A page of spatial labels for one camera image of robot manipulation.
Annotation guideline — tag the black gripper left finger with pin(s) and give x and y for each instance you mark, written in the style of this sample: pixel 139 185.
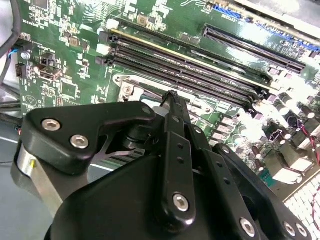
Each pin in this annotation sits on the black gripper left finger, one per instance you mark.
pixel 75 125

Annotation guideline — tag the metal socket cover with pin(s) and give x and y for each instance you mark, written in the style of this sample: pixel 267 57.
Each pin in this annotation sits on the metal socket cover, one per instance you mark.
pixel 143 88

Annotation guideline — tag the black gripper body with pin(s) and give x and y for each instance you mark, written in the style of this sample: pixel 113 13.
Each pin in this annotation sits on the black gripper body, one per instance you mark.
pixel 112 205

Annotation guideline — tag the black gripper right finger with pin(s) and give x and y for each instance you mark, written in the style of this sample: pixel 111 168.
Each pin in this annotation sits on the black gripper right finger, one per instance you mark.
pixel 225 175

